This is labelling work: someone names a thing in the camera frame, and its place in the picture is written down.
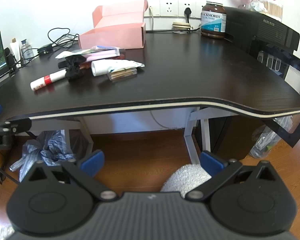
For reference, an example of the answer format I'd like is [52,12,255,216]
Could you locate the black hair claw clip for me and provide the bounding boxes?
[58,55,86,82]

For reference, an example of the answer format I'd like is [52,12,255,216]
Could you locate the pink cardboard box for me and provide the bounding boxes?
[78,0,148,49]

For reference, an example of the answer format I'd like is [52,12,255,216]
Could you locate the clear small bottle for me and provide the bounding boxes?
[20,39,34,66]

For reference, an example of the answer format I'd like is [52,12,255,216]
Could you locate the grey plastic bag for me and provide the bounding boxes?
[9,130,76,181]

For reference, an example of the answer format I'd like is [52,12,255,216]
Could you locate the white desk frame leg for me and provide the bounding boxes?
[184,106,239,165]

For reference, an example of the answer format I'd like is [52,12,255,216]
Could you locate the brown supplement bottle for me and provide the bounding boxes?
[200,0,227,39]

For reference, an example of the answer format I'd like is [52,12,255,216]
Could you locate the coiled beige cable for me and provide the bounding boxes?
[171,22,192,34]

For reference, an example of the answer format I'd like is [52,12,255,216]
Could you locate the black plug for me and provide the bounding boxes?
[184,7,192,23]

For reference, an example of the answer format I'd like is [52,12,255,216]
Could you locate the white cream tube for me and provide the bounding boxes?
[91,59,145,76]

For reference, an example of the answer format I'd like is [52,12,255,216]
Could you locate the white red glue tube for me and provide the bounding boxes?
[30,69,66,91]

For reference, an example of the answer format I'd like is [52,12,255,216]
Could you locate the black power adapter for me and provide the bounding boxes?
[37,43,53,55]

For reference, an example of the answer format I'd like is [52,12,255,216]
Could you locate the black tangled cable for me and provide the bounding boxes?
[20,27,80,66]

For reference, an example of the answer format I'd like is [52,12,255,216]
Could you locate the white fluffy slipper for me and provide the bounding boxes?
[160,164,212,198]

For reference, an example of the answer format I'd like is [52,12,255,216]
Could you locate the cotton swab box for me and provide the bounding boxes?
[259,0,283,22]

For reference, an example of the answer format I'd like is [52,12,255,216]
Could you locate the colourful card package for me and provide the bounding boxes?
[55,46,120,59]

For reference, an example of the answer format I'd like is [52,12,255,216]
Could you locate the white wall socket strip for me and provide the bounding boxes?
[144,1,206,19]

